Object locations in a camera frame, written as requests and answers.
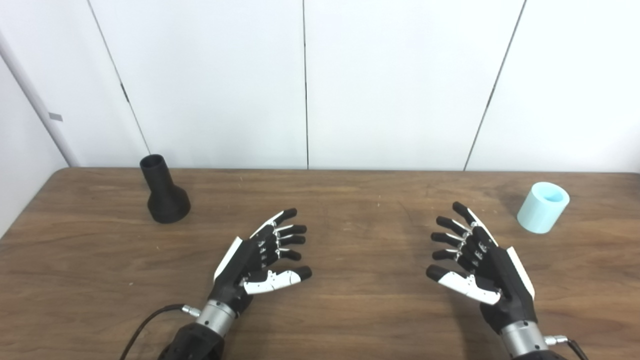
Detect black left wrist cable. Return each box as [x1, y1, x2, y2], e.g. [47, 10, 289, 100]
[119, 303, 202, 360]

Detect black flared nozzle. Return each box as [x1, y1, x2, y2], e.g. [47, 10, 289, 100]
[139, 154, 191, 224]

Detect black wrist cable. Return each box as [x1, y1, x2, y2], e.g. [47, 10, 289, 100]
[119, 303, 202, 360]
[544, 334, 591, 360]

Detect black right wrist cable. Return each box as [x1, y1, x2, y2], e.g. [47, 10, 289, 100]
[544, 334, 591, 360]

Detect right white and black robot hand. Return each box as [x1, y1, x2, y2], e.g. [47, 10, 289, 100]
[426, 201, 538, 335]

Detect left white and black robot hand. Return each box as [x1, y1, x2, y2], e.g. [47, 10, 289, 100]
[207, 208, 313, 316]

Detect light-blue hose piece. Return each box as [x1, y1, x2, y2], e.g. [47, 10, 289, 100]
[516, 181, 571, 235]

